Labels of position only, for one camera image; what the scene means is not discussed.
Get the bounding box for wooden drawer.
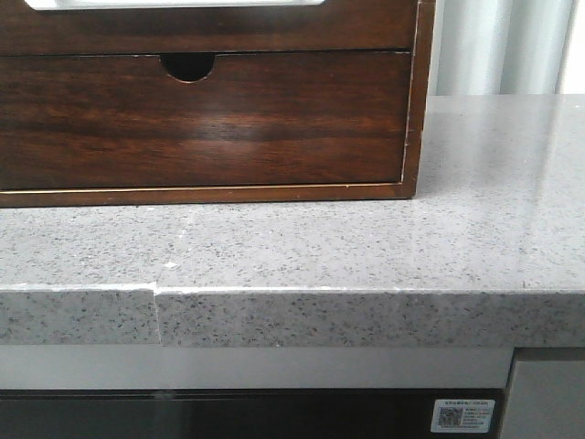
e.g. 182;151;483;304
1;1;417;56
1;50;411;189

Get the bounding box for white QR code sticker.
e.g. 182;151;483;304
431;399;495;434

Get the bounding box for black glass appliance door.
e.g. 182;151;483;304
1;389;505;438

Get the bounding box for white pleated curtain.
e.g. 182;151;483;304
429;0;584;96

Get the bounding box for grey cabinet panel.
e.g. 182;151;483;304
501;360;584;438

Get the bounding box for dark wooden drawer cabinet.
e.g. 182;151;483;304
1;1;435;208

